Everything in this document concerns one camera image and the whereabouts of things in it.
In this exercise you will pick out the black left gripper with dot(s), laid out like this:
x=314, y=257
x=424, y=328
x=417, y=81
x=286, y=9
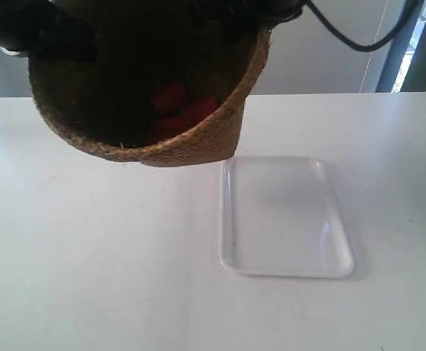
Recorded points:
x=39, y=30

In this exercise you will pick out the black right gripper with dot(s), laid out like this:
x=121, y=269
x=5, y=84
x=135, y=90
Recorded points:
x=272, y=12

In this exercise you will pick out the brown woven wicker basket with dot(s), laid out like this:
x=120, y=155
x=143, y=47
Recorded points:
x=102, y=109

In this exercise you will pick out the white rectangular plastic tray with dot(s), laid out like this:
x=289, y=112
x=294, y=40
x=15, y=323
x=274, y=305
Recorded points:
x=280, y=217

